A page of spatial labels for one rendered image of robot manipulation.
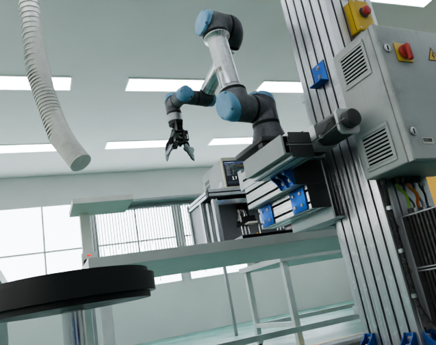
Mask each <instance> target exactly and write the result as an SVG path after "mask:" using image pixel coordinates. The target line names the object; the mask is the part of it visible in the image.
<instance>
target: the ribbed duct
mask: <svg viewBox="0 0 436 345"><path fill-rule="evenodd" d="M18 6H19V12H20V18H21V19H20V22H21V33H22V39H23V49H24V51H23V53H24V59H25V65H26V67H25V70H26V76H27V79H28V82H29V85H30V88H31V91H32V93H33V96H34V99H35V102H36V105H37V108H38V111H39V113H40V117H41V119H42V122H43V125H44V128H45V131H46V133H47V137H48V139H49V142H50V143H51V144H52V145H53V147H54V148H55V150H56V151H57V152H58V153H59V154H60V156H61V157H62V159H63V160H64V161H65V162H66V164H67V165H68V166H69V168H70V169H71V170H72V171H75V172H77V171H80V170H83V169H84V168H85V167H86V166H87V165H88V164H89V163H90V161H91V157H90V155H89V154H88V153H87V151H86V150H85V149H84V148H83V147H82V145H81V144H80V143H79V142H78V140H77V139H76V137H75V135H74V133H73V132H72V130H71V128H70V127H69V125H68V123H67V121H66V119H65V117H64V114H63V111H62V108H61V105H60V102H59V101H58V98H57V95H56V92H55V89H54V86H53V81H52V77H51V71H50V68H49V61H48V57H47V50H46V45H45V41H44V32H43V26H42V19H41V18H42V16H41V10H40V0H18Z"/></svg>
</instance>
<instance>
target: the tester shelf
mask: <svg viewBox="0 0 436 345"><path fill-rule="evenodd" d="M215 198H217V200H225V199H240V198H246V193H245V192H241V189H240V187H235V188H218V189H209V190H206V191H205V192H204V193H203V194H202V195H200V196H199V197H198V198H197V199H196V200H195V201H194V202H193V203H191V204H190V205H189V206H188V207H187V212H188V213H191V212H192V211H194V210H195V209H196V208H197V207H198V206H199V204H200V203H210V202H211V199H215Z"/></svg>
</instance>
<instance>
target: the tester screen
mask: <svg viewBox="0 0 436 345"><path fill-rule="evenodd" d="M243 162H244V161H240V162H224V166H225V173H226V177H227V184H228V186H231V185H239V184H240V183H230V184H229V183H228V181H239V179H237V180H232V176H238V172H239V171H240V170H244V164H243Z"/></svg>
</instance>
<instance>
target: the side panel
mask: <svg viewBox="0 0 436 345"><path fill-rule="evenodd" d="M188 220H189V224H190V233H191V237H192V245H195V244H204V243H209V242H208V237H207V230H206V226H205V218H204V213H203V206H202V203H200V204H199V206H198V207H197V208H196V209H195V210H194V211H192V212H191V213H188Z"/></svg>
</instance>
